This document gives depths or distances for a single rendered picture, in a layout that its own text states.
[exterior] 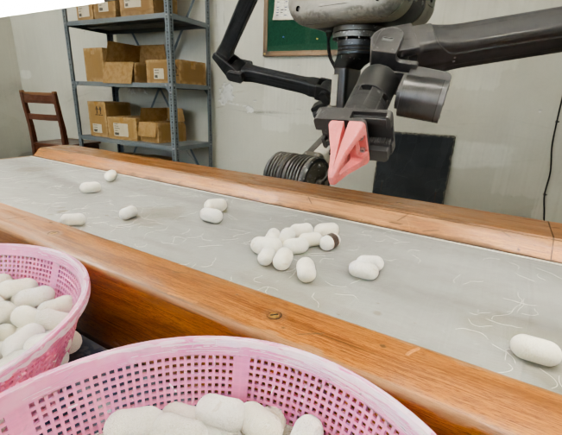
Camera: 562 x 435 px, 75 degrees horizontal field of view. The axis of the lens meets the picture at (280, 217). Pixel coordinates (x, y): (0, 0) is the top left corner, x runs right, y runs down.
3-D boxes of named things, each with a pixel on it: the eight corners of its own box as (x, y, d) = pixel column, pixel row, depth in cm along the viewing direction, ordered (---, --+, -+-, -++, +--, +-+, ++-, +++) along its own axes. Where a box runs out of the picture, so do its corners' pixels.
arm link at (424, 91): (378, 73, 62) (382, 26, 55) (450, 84, 58) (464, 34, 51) (356, 124, 57) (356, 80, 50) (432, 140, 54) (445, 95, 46)
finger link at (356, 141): (344, 164, 42) (369, 110, 46) (290, 157, 45) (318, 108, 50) (352, 201, 47) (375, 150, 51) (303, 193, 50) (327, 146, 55)
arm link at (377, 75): (361, 90, 59) (363, 57, 54) (405, 97, 56) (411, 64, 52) (347, 118, 56) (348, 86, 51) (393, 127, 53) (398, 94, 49)
